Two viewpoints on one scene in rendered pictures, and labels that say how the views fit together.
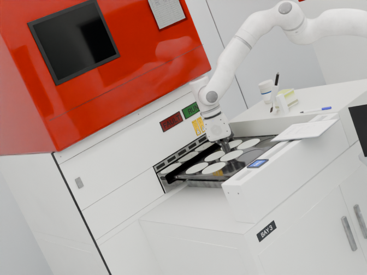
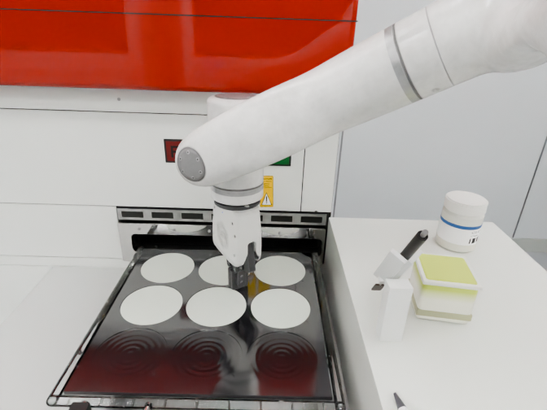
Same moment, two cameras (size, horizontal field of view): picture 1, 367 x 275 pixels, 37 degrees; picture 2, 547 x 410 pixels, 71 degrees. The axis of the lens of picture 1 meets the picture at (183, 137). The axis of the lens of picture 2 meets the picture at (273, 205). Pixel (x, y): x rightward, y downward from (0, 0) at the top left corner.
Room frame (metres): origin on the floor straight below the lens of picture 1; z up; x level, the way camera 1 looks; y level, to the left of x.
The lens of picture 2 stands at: (1.77, -0.51, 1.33)
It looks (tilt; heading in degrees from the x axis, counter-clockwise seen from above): 25 degrees down; 34
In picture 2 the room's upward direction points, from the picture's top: 2 degrees clockwise
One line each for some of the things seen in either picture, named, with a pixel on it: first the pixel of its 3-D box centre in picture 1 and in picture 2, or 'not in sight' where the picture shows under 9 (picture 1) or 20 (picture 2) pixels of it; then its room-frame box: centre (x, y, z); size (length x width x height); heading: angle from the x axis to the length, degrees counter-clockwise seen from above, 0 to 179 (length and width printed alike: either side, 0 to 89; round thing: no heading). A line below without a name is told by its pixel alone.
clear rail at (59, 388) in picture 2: (201, 177); (107, 306); (2.04, -0.01, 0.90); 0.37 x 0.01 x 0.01; 34
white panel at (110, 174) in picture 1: (155, 151); (136, 185); (2.22, 0.13, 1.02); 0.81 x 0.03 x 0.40; 124
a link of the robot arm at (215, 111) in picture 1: (210, 111); (236, 189); (2.21, -0.15, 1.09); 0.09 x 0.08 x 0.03; 66
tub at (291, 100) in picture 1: (284, 99); (440, 287); (2.28, -0.46, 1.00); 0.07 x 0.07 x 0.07; 26
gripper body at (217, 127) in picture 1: (216, 125); (237, 223); (2.21, -0.15, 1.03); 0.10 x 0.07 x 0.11; 66
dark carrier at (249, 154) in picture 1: (231, 156); (216, 306); (2.15, -0.15, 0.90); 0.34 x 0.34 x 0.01; 35
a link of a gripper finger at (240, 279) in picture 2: (228, 144); (242, 275); (2.20, -0.16, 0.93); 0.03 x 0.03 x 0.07; 66
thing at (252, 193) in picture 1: (289, 164); not in sight; (1.81, -0.30, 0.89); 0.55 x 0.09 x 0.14; 124
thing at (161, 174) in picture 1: (197, 159); (222, 243); (2.31, -0.02, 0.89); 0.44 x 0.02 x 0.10; 124
